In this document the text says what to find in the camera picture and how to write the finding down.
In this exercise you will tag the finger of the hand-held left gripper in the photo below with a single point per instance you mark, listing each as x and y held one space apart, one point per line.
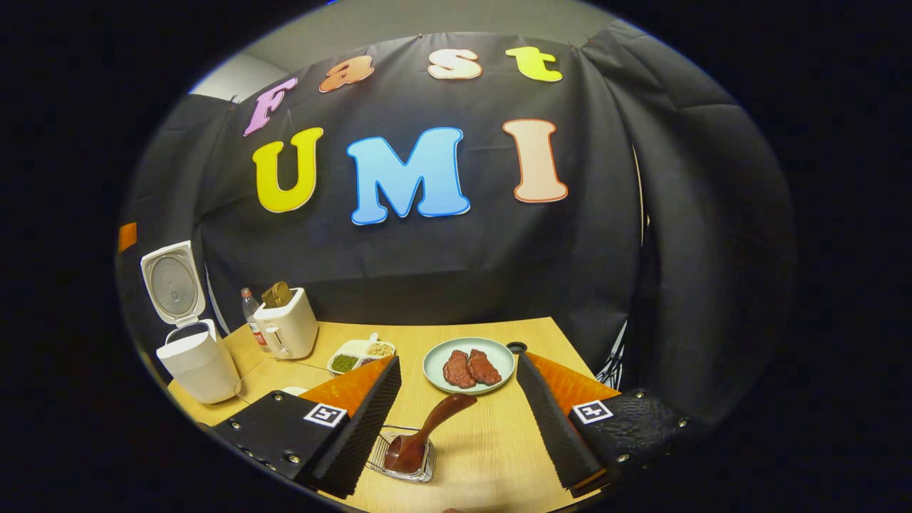
127 236

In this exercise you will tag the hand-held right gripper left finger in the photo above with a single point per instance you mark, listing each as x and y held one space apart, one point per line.
363 427

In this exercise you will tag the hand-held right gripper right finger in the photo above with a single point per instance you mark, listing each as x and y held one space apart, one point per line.
556 427

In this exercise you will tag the brown wooden spoon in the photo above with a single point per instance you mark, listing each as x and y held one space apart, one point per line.
427 431

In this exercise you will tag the white rice cooker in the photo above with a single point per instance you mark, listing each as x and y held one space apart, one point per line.
199 363

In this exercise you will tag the white divided bean dish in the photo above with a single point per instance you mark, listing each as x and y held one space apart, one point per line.
360 353

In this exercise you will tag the small black round object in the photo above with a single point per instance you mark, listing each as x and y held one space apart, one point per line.
516 348

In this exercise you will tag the red meat piece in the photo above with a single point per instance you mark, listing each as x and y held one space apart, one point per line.
457 369
484 367

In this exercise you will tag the pale green plate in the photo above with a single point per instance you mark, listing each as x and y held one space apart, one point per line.
436 367

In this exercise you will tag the white toaster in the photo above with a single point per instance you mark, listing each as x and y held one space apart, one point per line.
288 331

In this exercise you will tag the clear plastic water bottle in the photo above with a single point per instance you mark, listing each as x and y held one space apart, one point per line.
251 313

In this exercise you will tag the brown bread slice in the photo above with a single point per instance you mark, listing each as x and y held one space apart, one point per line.
269 296
283 292

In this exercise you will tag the black backdrop cloth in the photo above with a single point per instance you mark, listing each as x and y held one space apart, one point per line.
456 271

